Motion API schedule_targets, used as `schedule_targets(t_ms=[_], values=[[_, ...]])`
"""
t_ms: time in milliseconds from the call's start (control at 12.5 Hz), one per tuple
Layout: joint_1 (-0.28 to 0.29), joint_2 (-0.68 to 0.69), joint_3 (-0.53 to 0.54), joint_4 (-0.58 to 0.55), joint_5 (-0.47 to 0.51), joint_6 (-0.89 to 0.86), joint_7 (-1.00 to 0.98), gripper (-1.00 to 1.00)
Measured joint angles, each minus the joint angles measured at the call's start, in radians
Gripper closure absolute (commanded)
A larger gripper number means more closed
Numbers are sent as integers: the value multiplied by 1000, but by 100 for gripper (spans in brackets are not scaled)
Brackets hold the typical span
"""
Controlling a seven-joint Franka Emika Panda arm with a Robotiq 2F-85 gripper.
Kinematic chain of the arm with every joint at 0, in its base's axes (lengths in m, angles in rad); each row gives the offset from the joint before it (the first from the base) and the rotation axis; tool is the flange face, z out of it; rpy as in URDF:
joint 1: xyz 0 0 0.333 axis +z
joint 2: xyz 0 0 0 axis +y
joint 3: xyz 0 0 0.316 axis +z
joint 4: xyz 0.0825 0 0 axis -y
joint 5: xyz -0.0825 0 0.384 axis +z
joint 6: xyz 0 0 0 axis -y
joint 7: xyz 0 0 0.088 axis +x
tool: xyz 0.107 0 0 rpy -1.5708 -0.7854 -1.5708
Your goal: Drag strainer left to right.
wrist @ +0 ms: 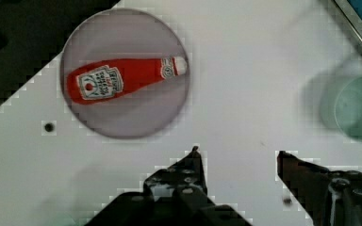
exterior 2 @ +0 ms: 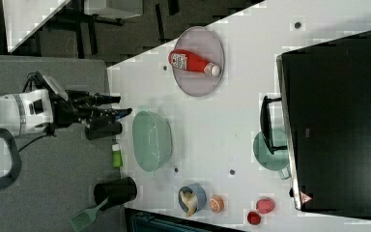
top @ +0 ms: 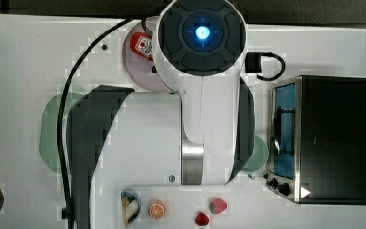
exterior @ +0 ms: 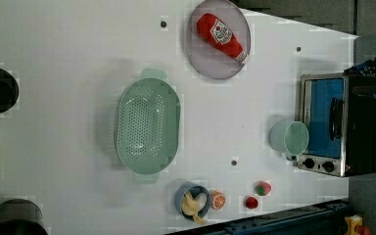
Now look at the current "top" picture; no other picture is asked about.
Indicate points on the green plastic strainer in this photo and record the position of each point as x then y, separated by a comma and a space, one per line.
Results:
48, 134

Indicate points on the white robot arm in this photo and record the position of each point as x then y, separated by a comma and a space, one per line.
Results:
199, 131

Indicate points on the pink round plate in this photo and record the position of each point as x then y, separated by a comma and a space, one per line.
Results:
141, 71

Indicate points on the red ketchup bottle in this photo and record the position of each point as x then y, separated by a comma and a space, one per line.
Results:
142, 45

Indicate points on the green mug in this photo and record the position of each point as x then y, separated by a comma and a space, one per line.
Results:
257, 159

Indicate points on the strawberry toy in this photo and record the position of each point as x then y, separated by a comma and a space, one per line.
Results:
217, 205

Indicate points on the orange slice toy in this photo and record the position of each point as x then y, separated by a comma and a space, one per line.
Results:
157, 209

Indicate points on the red round fruit toy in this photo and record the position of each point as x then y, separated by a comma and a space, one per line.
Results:
201, 219

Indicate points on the black toaster oven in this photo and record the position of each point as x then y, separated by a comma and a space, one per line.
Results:
317, 140

